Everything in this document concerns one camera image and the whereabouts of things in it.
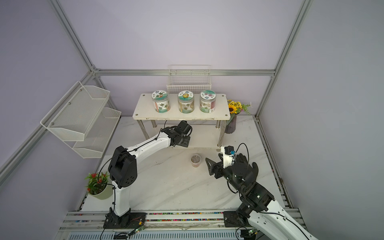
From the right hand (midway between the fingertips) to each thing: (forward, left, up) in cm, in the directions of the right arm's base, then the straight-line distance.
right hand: (213, 159), depth 71 cm
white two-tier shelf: (+34, 0, -17) cm, 38 cm away
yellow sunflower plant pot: (+34, -16, +3) cm, 38 cm away
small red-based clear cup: (+8, +9, -16) cm, 20 cm away
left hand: (+19, +18, -11) cm, 29 cm away
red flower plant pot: (-7, +59, -12) cm, 61 cm away
